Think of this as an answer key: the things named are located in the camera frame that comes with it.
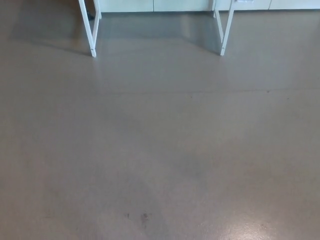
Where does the white table leg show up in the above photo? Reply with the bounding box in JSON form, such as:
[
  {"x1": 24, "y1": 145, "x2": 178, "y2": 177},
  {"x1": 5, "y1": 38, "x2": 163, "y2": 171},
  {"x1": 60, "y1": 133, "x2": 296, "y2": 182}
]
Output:
[
  {"x1": 213, "y1": 0, "x2": 236, "y2": 57},
  {"x1": 78, "y1": 0, "x2": 102, "y2": 58}
]

